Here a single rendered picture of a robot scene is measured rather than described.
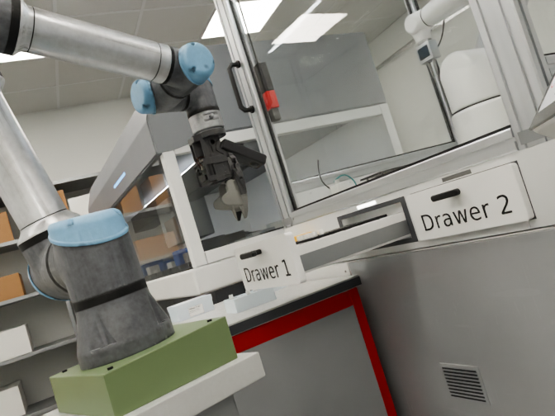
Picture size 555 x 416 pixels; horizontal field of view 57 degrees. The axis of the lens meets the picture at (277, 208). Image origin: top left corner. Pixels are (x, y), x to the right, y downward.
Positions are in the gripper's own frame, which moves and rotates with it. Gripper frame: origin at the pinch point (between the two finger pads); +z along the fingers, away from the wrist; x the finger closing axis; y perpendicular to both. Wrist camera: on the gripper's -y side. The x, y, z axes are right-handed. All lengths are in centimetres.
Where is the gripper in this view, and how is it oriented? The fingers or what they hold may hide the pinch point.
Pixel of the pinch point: (243, 213)
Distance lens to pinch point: 118.5
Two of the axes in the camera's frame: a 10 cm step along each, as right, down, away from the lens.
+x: 4.5, -1.9, -8.7
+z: 3.0, 9.5, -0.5
